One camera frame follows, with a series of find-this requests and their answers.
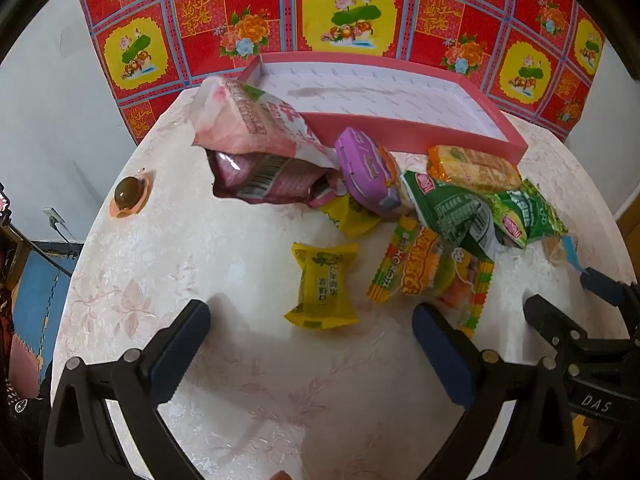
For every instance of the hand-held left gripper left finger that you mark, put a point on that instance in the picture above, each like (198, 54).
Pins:
(180, 350)

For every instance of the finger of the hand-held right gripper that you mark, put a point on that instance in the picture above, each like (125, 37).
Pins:
(600, 282)
(555, 325)

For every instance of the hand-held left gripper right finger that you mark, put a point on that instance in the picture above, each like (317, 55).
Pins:
(445, 355)

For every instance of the clear blue-edged snack packet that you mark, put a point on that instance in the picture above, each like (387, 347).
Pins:
(555, 250)

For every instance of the yellow round snack cup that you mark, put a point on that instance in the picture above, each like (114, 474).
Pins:
(425, 270)

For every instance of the green pea snack packet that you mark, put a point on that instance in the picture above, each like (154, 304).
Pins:
(530, 210)

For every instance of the yellow snack packet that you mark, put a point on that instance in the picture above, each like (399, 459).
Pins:
(350, 220)
(322, 285)

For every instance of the green snack packet red label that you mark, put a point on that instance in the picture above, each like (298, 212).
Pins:
(450, 210)

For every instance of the brown jelly cup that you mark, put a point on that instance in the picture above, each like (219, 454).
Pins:
(127, 194)

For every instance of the orange cracker packet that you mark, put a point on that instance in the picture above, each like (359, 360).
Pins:
(475, 167)

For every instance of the purple snack packet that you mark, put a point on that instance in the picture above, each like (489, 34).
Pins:
(365, 165)

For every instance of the pink snack bag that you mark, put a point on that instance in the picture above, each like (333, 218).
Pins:
(250, 130)

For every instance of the pink cardboard box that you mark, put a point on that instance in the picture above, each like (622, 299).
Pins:
(390, 95)

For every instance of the blue foam mat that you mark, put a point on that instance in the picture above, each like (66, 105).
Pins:
(45, 290)

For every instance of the red floral printed cloth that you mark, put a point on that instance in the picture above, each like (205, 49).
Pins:
(400, 10)

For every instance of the white wall socket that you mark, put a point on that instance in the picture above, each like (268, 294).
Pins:
(53, 216)

